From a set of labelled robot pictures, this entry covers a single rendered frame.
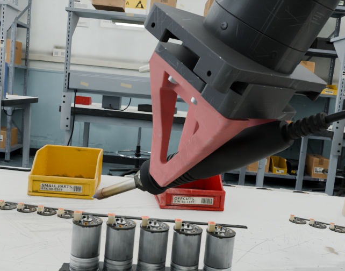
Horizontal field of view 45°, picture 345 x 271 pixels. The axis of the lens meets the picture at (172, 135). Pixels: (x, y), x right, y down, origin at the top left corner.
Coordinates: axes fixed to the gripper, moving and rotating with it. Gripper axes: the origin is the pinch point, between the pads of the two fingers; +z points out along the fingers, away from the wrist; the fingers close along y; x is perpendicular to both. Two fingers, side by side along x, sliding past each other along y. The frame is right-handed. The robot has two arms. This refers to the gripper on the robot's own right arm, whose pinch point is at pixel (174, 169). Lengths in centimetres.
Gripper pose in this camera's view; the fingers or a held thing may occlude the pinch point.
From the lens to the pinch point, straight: 27.0
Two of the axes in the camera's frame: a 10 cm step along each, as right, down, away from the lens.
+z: -4.4, 7.8, 4.3
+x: 5.8, 6.2, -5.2
